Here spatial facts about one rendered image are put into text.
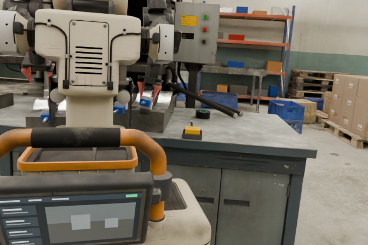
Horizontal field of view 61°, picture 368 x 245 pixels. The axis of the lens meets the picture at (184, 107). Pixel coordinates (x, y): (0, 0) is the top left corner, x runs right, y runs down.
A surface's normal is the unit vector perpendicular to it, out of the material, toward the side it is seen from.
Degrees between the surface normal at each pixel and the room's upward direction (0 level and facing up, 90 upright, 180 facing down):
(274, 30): 90
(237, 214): 90
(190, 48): 90
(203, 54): 90
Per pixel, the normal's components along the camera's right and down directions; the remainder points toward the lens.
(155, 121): -0.06, 0.18
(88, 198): 0.18, 0.59
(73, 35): 0.24, 0.05
